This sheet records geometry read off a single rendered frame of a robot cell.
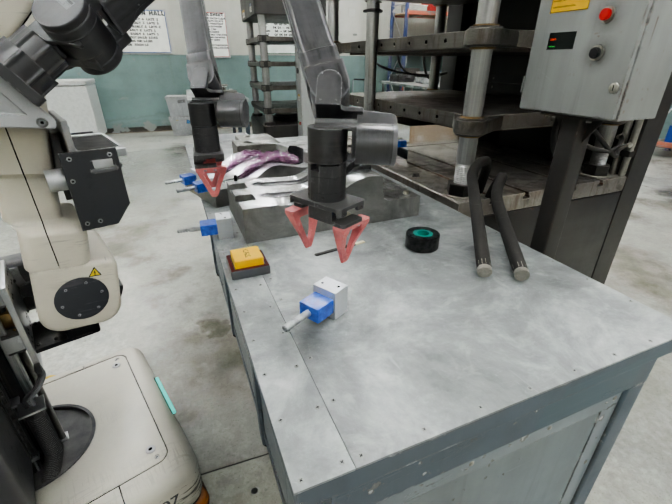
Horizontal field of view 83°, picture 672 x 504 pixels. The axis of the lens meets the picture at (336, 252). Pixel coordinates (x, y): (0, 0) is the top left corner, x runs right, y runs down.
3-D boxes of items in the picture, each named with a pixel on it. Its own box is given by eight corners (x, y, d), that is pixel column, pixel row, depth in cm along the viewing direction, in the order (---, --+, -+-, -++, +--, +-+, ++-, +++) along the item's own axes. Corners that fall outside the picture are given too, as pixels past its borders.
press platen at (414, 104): (467, 178, 120) (477, 120, 112) (322, 123, 227) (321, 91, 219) (637, 156, 149) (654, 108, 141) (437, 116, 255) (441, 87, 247)
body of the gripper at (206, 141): (221, 153, 94) (217, 121, 91) (225, 162, 86) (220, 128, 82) (194, 154, 92) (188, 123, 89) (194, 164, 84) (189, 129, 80)
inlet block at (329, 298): (296, 349, 59) (295, 321, 57) (274, 336, 62) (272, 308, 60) (347, 310, 68) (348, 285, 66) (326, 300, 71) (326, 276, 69)
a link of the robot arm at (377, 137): (321, 106, 61) (317, 68, 53) (392, 109, 61) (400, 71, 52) (316, 175, 58) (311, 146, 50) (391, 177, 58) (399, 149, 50)
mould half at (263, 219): (246, 244, 93) (240, 191, 87) (230, 209, 115) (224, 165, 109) (418, 215, 111) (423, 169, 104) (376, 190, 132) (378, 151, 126)
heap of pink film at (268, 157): (243, 180, 122) (241, 155, 119) (220, 169, 135) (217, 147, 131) (308, 167, 137) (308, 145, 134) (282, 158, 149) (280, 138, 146)
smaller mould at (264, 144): (238, 162, 169) (237, 146, 165) (233, 155, 181) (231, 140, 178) (282, 158, 176) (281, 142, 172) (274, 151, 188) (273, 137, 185)
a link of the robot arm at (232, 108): (206, 91, 91) (192, 66, 83) (253, 92, 91) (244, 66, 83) (201, 136, 88) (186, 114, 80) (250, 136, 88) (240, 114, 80)
